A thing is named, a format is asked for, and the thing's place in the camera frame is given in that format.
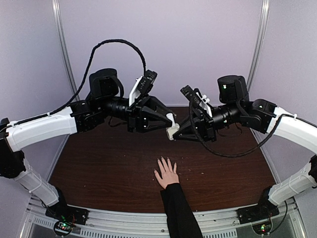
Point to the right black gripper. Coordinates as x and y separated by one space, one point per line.
204 125

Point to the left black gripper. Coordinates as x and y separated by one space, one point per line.
135 116

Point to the white nail polish bottle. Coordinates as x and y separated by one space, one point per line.
172 130

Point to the white nail polish cap brush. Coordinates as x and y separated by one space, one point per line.
170 116

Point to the black sleeved forearm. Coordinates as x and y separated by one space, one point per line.
181 221

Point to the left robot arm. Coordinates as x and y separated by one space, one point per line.
105 99

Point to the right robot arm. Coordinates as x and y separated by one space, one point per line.
260 115

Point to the person's hand on table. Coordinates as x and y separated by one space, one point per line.
167 174

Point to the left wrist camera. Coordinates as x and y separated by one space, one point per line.
142 86

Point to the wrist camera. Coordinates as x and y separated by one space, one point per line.
142 86
200 101

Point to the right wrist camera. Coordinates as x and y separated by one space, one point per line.
200 101

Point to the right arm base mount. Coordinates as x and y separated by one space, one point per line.
260 218

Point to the right aluminium corner post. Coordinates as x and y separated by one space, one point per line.
260 39

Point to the aluminium corner post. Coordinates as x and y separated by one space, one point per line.
63 46
260 39

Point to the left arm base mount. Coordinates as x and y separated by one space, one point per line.
67 218

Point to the left aluminium corner post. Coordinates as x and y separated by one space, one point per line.
63 46

